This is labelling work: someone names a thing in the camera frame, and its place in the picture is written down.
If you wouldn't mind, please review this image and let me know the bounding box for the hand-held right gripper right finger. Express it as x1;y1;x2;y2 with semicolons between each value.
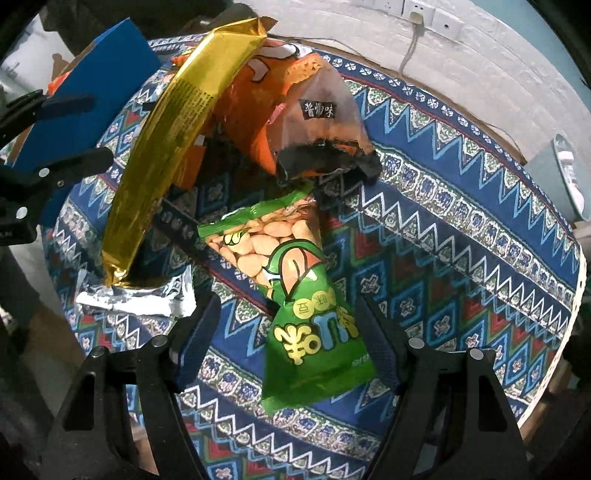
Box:
352;294;528;480

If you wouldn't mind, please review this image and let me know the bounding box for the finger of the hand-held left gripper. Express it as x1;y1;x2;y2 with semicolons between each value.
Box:
0;147;114;205
0;90;96;139

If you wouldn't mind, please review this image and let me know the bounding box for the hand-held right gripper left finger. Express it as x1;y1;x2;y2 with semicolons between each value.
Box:
41;292;223;480

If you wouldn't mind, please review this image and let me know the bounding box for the cardboard box blue outside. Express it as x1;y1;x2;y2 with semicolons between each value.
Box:
7;17;160;227

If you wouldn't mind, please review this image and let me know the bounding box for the silver foil snack packet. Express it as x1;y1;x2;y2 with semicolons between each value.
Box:
76;268;197;320

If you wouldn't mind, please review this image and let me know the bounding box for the gold long snack packet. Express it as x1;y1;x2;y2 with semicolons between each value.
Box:
99;16;271;289

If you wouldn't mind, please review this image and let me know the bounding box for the green snack bag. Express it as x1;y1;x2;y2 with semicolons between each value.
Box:
198;191;378;415

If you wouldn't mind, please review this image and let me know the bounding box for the orange-red snack packet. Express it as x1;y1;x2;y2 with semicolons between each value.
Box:
177;135;209;191

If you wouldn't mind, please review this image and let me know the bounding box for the orange snack bag black end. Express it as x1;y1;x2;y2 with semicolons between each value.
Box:
221;39;382;186

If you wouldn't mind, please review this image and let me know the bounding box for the blue patterned tablecloth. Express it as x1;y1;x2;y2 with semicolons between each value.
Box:
39;34;588;480

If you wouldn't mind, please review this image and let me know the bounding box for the pale blue trash bin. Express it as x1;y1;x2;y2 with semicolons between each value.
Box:
526;134;588;223

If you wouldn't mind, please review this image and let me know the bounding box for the beige plug with cable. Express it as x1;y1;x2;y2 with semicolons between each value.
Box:
398;11;426;78

